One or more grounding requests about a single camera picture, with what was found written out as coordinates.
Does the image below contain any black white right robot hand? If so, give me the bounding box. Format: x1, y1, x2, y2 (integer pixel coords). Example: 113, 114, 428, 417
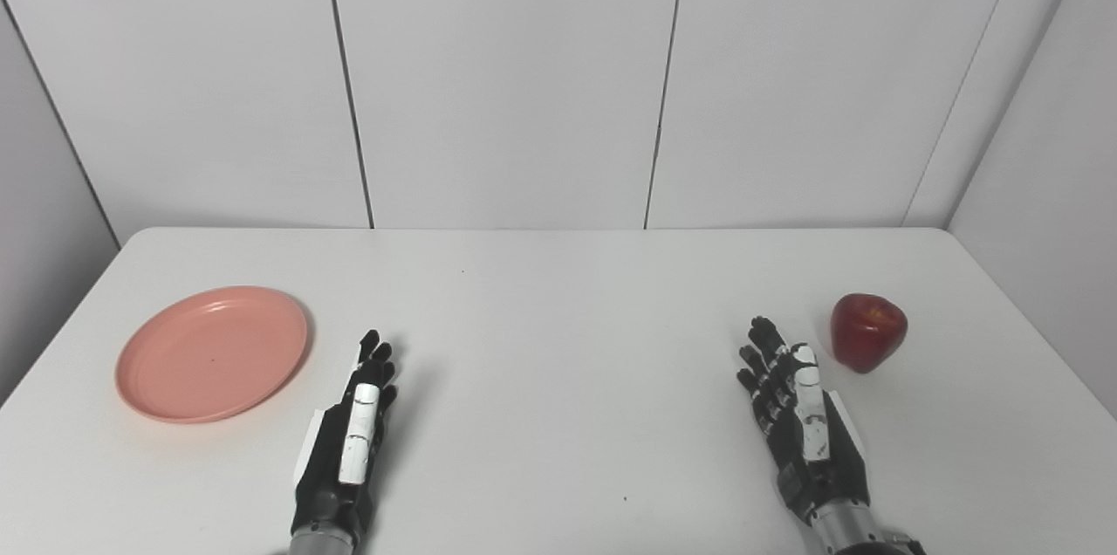
737, 316, 874, 528

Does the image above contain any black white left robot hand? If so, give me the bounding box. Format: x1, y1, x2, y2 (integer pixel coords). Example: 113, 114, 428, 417
291, 330, 399, 540

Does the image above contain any red apple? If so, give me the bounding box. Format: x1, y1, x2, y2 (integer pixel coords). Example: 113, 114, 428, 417
829, 292, 909, 375

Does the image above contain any pink round plate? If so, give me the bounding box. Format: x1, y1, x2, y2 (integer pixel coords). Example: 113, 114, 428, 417
115, 285, 310, 425

